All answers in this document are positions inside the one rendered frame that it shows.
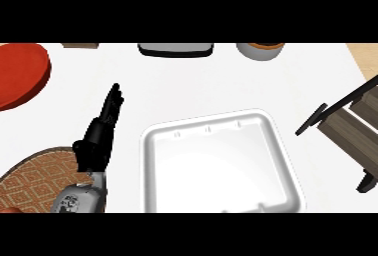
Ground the brown patterned round placemat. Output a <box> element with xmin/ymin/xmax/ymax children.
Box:
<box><xmin>0</xmin><ymin>146</ymin><xmax>96</xmax><ymax>214</ymax></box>

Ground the grey cup with orange rim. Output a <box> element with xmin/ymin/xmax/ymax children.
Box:
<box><xmin>234</xmin><ymin>43</ymin><xmax>286</xmax><ymax>62</ymax></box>

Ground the small brown wooden block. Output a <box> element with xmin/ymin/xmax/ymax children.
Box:
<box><xmin>60</xmin><ymin>43</ymin><xmax>100</xmax><ymax>50</ymax></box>

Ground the round red plate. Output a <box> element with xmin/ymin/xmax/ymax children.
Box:
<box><xmin>0</xmin><ymin>43</ymin><xmax>53</xmax><ymax>112</ymax></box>

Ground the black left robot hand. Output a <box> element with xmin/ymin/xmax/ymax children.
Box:
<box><xmin>71</xmin><ymin>82</ymin><xmax>125</xmax><ymax>174</ymax></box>

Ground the white foam tray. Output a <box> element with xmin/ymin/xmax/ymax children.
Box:
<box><xmin>140</xmin><ymin>108</ymin><xmax>307</xmax><ymax>214</ymax></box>

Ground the black and wood tiered basket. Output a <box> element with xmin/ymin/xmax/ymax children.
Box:
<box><xmin>294</xmin><ymin>74</ymin><xmax>378</xmax><ymax>194</ymax></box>

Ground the black and grey appliance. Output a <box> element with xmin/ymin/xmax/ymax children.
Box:
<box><xmin>136</xmin><ymin>43</ymin><xmax>215</xmax><ymax>59</ymax></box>

